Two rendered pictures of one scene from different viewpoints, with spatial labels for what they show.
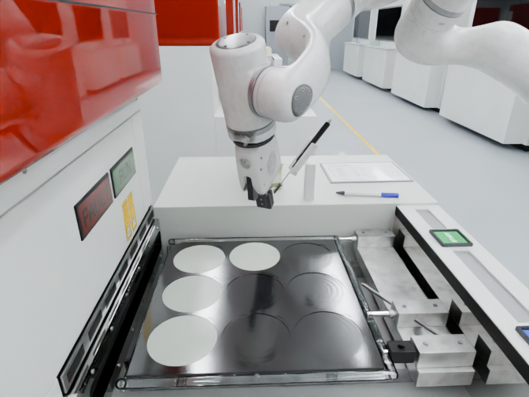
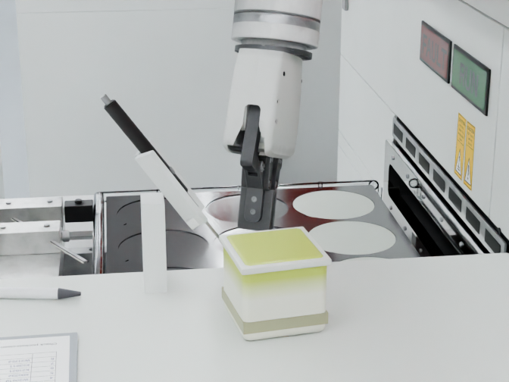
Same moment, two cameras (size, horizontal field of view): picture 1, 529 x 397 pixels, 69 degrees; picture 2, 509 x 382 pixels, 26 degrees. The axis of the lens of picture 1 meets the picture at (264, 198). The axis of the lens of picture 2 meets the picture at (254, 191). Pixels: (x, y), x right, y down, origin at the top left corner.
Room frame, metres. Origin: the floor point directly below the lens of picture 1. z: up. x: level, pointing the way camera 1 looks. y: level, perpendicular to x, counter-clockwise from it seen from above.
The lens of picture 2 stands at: (1.70, -0.09, 1.38)
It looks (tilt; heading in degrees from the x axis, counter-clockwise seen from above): 20 degrees down; 175
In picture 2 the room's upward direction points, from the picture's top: straight up
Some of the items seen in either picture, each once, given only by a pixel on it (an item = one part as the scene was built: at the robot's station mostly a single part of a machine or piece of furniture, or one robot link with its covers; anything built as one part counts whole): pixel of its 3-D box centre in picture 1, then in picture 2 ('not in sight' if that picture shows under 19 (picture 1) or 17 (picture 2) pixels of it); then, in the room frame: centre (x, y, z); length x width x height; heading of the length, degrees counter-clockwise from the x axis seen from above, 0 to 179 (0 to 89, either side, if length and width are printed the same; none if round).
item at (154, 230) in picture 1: (130, 302); (434, 232); (0.52, 0.23, 0.89); 0.44 x 0.02 x 0.10; 2
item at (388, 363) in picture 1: (357, 290); (98, 252); (0.55, -0.16, 0.90); 0.38 x 0.01 x 0.01; 2
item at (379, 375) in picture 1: (258, 379); (238, 191); (0.37, 0.01, 0.90); 0.37 x 0.01 x 0.01; 92
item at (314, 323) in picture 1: (254, 291); (258, 244); (0.55, 0.02, 0.90); 0.34 x 0.34 x 0.01; 2
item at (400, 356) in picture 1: (400, 350); (79, 209); (0.41, -0.19, 0.90); 0.04 x 0.02 x 0.03; 92
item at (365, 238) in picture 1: (373, 237); not in sight; (0.74, -0.24, 0.89); 0.08 x 0.03 x 0.03; 92
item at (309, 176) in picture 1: (302, 170); (171, 216); (0.80, -0.08, 1.03); 0.06 x 0.04 x 0.13; 92
